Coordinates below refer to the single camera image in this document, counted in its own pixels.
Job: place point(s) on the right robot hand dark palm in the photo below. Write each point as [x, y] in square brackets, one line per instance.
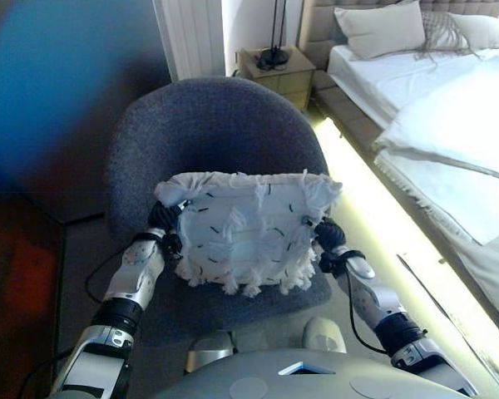
[330, 234]

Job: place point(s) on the white fringed cushion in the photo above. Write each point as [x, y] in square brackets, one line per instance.
[249, 237]

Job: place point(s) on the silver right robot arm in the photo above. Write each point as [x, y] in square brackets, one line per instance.
[382, 307]

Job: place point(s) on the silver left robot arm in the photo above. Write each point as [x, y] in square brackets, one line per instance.
[120, 307]

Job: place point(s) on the grey tasselled cushion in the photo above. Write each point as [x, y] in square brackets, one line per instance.
[445, 33]

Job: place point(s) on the silver right robot leg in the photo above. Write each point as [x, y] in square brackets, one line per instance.
[324, 334]

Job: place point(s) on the silver robot leg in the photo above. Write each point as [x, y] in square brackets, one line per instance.
[210, 353]
[324, 334]

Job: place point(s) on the bed with white sheet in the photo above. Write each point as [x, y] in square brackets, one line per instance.
[370, 79]

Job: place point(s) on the grey robot torso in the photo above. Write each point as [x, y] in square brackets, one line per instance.
[249, 374]

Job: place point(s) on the grey fabric armchair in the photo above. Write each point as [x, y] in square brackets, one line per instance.
[208, 129]

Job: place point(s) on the beige wooden nightstand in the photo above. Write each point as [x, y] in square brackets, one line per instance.
[287, 77]

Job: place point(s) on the white duvet grey trim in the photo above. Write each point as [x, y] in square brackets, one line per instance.
[453, 120]

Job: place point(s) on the silver left robot leg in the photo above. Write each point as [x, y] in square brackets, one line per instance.
[210, 353]

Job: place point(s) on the black table lamp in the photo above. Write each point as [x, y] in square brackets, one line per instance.
[272, 56]

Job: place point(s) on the large white pillow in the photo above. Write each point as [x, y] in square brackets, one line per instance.
[382, 29]

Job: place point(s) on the small white pillow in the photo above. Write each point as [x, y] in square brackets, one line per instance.
[486, 29]

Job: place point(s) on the dark brown wooden cabinet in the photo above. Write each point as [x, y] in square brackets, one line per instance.
[16, 299]

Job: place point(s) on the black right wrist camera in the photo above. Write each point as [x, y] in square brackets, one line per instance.
[330, 264]

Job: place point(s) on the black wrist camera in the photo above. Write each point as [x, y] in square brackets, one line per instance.
[330, 264]
[174, 245]

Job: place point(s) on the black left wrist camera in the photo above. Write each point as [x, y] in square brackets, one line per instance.
[174, 245]

